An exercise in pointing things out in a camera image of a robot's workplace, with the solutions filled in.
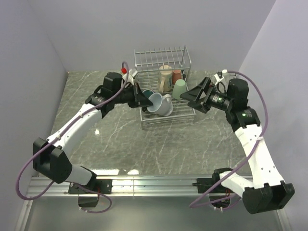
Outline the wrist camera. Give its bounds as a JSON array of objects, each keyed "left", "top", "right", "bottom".
[
  {"left": 121, "top": 69, "right": 138, "bottom": 86},
  {"left": 214, "top": 69, "right": 228, "bottom": 86}
]

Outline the pink mug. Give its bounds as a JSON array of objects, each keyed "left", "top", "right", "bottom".
[{"left": 172, "top": 70, "right": 181, "bottom": 85}]

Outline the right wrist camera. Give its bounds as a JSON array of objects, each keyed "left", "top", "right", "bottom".
[{"left": 214, "top": 69, "right": 228, "bottom": 86}]

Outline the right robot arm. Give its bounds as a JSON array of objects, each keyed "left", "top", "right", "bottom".
[{"left": 180, "top": 77, "right": 295, "bottom": 214}]

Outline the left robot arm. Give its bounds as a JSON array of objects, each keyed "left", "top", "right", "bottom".
[{"left": 32, "top": 70, "right": 152, "bottom": 193}]

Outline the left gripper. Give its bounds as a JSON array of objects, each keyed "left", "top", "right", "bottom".
[{"left": 114, "top": 82, "right": 154, "bottom": 109}]

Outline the dark green mug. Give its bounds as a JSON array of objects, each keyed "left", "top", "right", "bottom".
[{"left": 142, "top": 89, "right": 155, "bottom": 112}]

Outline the aluminium rail frame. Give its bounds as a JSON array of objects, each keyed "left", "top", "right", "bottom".
[{"left": 14, "top": 71, "right": 292, "bottom": 231}]

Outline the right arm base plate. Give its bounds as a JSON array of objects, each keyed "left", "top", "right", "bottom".
[{"left": 196, "top": 177, "right": 241, "bottom": 209}]

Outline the light green cup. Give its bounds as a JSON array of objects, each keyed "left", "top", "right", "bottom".
[{"left": 172, "top": 79, "right": 187, "bottom": 100}]

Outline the metal dish rack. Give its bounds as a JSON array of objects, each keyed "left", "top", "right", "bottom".
[{"left": 134, "top": 46, "right": 196, "bottom": 129}]

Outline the cream tall mug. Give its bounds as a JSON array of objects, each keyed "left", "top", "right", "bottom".
[{"left": 157, "top": 65, "right": 173, "bottom": 93}]

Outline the light blue mug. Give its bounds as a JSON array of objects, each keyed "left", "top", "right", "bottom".
[{"left": 147, "top": 92, "right": 173, "bottom": 116}]

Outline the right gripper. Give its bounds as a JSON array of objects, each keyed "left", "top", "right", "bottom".
[{"left": 180, "top": 77, "right": 233, "bottom": 114}]

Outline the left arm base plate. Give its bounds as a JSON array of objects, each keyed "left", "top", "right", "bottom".
[{"left": 68, "top": 177, "right": 113, "bottom": 209}]

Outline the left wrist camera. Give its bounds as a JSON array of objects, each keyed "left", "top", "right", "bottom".
[{"left": 121, "top": 69, "right": 138, "bottom": 86}]

